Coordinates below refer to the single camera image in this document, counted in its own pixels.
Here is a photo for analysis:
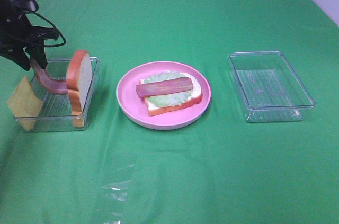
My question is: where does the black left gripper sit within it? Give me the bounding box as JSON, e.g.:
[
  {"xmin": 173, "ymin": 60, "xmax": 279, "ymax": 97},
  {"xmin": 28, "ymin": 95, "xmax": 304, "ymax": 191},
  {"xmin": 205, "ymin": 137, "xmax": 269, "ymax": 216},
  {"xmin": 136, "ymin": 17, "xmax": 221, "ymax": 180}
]
[{"xmin": 1, "ymin": 0, "xmax": 59, "ymax": 71}]

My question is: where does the wavy bacon strip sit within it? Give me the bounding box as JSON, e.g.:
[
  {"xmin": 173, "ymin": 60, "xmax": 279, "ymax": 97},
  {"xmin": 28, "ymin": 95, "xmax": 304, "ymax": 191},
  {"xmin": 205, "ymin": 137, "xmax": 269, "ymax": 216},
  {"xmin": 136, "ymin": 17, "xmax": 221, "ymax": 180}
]
[{"xmin": 29, "ymin": 58, "xmax": 67, "ymax": 94}]

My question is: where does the green lettuce leaf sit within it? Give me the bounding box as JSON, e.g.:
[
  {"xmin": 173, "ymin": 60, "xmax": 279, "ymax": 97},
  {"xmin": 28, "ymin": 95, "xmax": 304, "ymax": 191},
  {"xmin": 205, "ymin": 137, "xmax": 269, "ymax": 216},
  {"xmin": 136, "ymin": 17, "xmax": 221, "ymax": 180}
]
[{"xmin": 142, "ymin": 71, "xmax": 193, "ymax": 107}]

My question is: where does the pink ham strip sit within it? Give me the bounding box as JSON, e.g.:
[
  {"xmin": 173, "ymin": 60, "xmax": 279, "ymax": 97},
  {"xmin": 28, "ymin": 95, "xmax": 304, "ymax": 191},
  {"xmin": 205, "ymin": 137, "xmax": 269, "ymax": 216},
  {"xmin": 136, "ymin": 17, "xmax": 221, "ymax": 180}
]
[{"xmin": 136, "ymin": 77, "xmax": 193, "ymax": 98}]

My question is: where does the bread slice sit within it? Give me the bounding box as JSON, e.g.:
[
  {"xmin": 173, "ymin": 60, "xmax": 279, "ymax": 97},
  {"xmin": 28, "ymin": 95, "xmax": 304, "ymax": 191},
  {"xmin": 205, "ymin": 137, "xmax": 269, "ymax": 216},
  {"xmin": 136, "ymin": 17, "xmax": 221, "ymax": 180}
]
[
  {"xmin": 139, "ymin": 73, "xmax": 203, "ymax": 116},
  {"xmin": 66, "ymin": 50, "xmax": 92, "ymax": 128}
]

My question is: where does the yellow cheese slice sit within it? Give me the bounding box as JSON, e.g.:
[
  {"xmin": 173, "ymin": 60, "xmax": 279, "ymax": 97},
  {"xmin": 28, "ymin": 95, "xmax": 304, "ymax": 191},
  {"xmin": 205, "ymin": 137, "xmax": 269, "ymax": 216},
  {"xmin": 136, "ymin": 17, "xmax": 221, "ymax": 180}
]
[{"xmin": 7, "ymin": 75, "xmax": 43, "ymax": 131}]

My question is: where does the clear left plastic container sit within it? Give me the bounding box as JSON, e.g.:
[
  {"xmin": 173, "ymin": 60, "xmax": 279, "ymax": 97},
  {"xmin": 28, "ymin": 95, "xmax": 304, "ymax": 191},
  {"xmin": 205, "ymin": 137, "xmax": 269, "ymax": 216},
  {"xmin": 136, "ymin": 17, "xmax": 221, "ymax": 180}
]
[{"xmin": 14, "ymin": 56, "xmax": 101, "ymax": 133}]

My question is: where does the clear plastic container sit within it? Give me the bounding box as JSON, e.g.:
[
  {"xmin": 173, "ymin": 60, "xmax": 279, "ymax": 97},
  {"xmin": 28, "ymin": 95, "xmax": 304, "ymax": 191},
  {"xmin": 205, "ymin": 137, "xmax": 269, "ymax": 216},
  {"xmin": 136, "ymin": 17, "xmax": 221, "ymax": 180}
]
[
  {"xmin": 228, "ymin": 51, "xmax": 315, "ymax": 123},
  {"xmin": 14, "ymin": 56, "xmax": 101, "ymax": 133}
]

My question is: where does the pink round plate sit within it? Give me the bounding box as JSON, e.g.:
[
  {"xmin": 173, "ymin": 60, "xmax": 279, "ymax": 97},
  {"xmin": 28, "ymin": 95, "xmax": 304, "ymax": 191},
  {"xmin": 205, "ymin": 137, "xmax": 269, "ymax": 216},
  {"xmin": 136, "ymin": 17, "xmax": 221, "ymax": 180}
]
[{"xmin": 116, "ymin": 61, "xmax": 211, "ymax": 130}]

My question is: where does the clear tape patch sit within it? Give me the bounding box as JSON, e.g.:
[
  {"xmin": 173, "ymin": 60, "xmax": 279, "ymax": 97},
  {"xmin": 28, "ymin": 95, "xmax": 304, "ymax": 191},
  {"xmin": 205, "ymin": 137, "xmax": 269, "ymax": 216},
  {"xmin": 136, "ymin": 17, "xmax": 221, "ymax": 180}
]
[{"xmin": 98, "ymin": 153, "xmax": 137, "ymax": 223}]

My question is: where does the green tablecloth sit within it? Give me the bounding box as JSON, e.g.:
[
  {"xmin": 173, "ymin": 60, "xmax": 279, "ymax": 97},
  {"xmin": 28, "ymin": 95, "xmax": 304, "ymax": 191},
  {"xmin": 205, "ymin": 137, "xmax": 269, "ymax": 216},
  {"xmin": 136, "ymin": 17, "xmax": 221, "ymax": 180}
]
[{"xmin": 1, "ymin": 0, "xmax": 338, "ymax": 223}]

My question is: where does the clear right plastic container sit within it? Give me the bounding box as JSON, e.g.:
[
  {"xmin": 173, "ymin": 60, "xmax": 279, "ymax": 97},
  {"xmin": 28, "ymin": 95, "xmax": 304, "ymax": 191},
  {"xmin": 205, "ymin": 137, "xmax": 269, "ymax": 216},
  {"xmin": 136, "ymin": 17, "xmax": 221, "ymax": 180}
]
[{"xmin": 228, "ymin": 51, "xmax": 315, "ymax": 123}]

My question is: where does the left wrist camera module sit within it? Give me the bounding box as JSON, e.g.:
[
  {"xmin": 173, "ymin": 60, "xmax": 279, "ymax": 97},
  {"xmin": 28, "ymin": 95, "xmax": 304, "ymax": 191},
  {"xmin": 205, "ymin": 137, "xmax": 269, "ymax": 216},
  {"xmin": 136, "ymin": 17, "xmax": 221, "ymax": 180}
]
[{"xmin": 11, "ymin": 0, "xmax": 39, "ymax": 12}]

